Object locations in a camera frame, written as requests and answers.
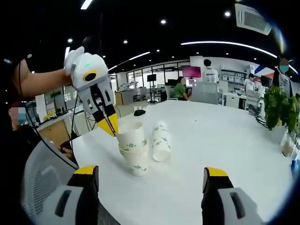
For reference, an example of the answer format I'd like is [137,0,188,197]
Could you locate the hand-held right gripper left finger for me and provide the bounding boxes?
[35,165,100,225]

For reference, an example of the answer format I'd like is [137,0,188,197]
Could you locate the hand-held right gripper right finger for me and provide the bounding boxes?
[201,166,265,225]

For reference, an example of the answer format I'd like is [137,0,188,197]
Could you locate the nested white paper cups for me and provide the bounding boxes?
[151,120,171,162]

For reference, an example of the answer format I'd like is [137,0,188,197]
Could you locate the stack of white paper cups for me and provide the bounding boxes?
[118,142,150,177]

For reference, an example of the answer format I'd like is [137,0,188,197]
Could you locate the white mesh office chair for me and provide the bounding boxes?
[22,140,120,225]

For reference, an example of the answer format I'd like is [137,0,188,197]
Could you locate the black monitor on stand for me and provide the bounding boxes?
[147,74,157,104]

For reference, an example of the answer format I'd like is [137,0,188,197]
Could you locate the white table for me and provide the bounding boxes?
[70,99,296,225]

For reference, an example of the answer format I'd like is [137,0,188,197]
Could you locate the blue packet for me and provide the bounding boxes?
[290,159,300,179]

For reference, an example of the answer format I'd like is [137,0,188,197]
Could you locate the glass jar with beige contents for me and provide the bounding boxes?
[280,133,296,158]

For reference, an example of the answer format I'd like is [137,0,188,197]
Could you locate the pink monitor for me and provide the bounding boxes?
[182,65,202,79]

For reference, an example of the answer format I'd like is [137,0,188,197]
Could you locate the green potted plant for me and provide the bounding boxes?
[263,85,300,134]

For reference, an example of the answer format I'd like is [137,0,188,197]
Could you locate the curved ceiling light strip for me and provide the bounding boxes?
[180,41,278,58]

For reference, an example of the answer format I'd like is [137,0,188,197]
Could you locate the ceiling air conditioner vent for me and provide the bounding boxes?
[234,3,272,36]

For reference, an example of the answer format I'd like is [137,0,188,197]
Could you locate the white wall shelving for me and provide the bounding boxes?
[219,67,249,83]

